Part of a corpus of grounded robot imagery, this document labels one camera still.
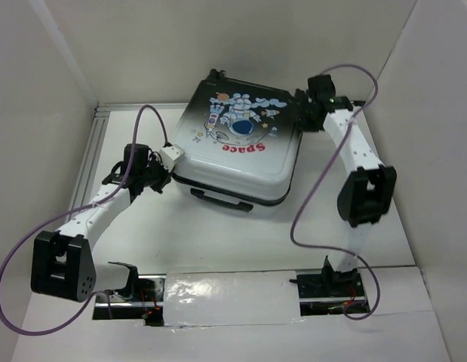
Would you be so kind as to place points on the grey-lined suitcase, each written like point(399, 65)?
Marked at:
point(241, 141)

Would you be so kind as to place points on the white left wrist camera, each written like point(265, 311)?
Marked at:
point(170, 156)

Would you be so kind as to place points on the white taped cover sheet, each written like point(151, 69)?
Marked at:
point(231, 299)

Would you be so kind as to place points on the aluminium frame rail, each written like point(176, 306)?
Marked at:
point(112, 129)

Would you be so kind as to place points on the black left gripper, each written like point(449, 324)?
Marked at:
point(167, 177)

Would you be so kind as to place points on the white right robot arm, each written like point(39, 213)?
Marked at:
point(366, 195)

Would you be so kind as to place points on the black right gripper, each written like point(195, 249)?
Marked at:
point(305, 111)

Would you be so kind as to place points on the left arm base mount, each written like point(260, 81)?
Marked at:
point(143, 303)

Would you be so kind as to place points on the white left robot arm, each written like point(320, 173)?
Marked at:
point(62, 262)

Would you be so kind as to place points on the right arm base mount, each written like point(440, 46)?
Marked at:
point(327, 292)

